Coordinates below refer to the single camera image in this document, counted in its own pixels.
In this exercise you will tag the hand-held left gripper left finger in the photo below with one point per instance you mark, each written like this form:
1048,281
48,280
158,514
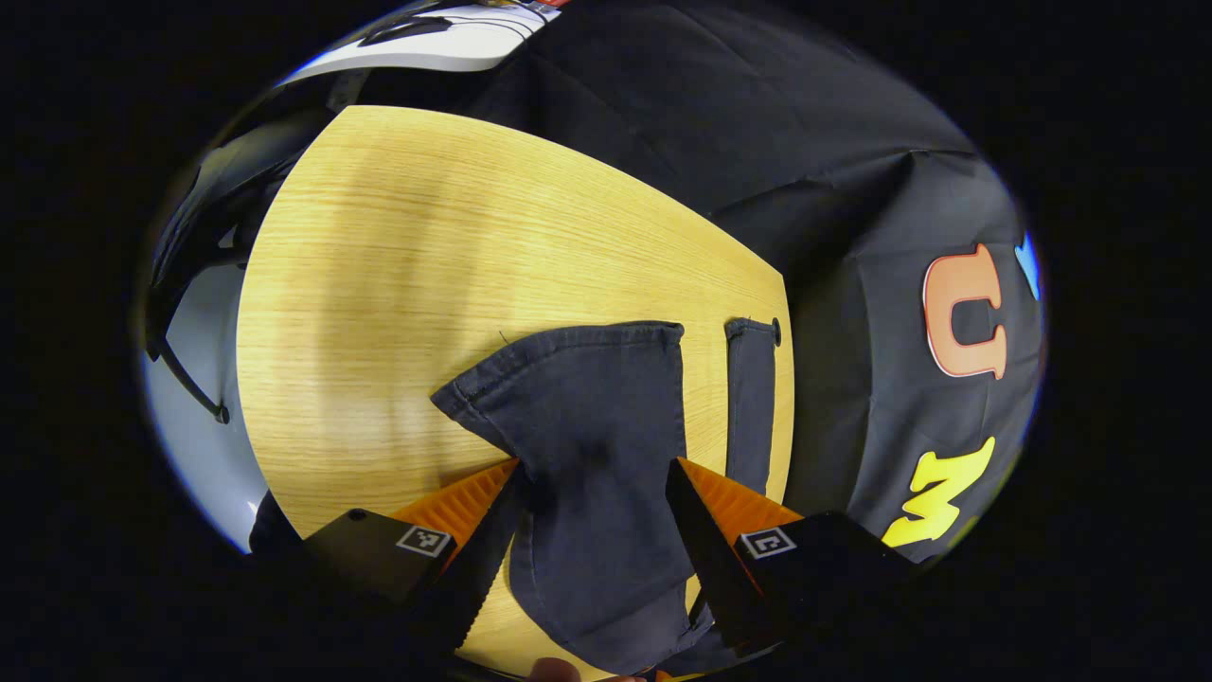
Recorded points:
483,568

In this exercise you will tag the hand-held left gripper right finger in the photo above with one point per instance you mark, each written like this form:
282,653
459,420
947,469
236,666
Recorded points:
705,549

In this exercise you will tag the black jeans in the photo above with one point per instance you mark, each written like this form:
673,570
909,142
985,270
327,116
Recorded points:
597,426

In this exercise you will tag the black backdrop cloth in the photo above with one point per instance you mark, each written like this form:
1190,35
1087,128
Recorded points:
757,142

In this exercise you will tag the black chair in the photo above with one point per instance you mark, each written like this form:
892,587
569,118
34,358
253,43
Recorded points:
218,189

